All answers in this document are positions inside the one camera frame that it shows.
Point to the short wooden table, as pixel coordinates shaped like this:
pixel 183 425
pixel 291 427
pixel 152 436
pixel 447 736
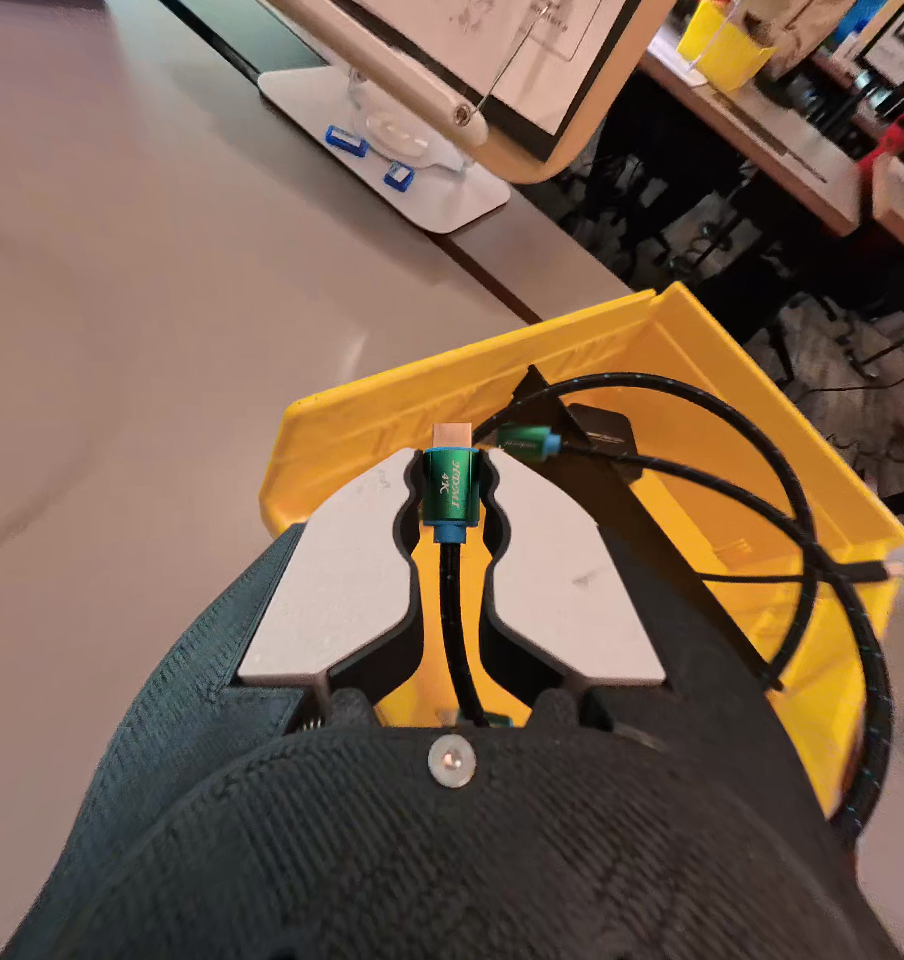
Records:
pixel 901 206

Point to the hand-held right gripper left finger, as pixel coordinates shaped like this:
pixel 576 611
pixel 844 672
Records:
pixel 332 577

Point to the long wooden table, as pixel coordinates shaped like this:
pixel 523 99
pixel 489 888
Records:
pixel 766 135

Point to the red plastic object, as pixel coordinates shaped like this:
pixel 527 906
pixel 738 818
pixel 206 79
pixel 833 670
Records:
pixel 898 139

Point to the brown paper bag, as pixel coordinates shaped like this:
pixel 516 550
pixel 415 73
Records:
pixel 811 30

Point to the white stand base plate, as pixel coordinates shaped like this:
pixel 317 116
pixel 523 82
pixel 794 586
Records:
pixel 437 199

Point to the yellow plastic bin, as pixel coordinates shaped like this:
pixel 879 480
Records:
pixel 437 382

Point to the black flat plastic strip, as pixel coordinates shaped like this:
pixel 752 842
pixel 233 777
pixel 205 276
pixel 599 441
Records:
pixel 533 384

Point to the black rounded power adapter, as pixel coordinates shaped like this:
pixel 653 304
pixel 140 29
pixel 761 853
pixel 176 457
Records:
pixel 602 435

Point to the small yellow bin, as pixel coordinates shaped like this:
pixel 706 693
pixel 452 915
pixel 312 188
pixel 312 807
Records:
pixel 721 49

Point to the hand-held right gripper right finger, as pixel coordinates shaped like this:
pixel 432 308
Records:
pixel 564 585

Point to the black framed picture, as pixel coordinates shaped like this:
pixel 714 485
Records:
pixel 901 37

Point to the beige framed display board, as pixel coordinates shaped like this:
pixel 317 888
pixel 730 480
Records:
pixel 452 30

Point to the blue clip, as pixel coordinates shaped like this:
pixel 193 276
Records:
pixel 347 140
pixel 398 176

